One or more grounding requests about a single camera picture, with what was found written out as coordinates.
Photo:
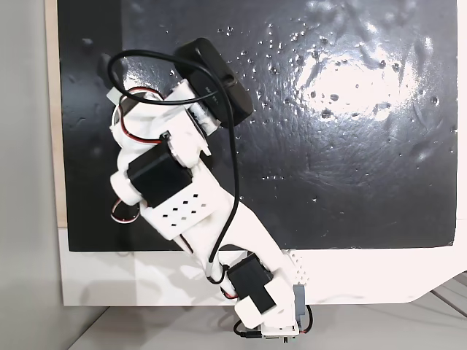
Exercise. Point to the black glossy mat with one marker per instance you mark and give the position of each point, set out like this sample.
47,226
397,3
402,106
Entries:
328,164

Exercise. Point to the black oval camera box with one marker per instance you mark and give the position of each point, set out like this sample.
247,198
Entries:
219,84

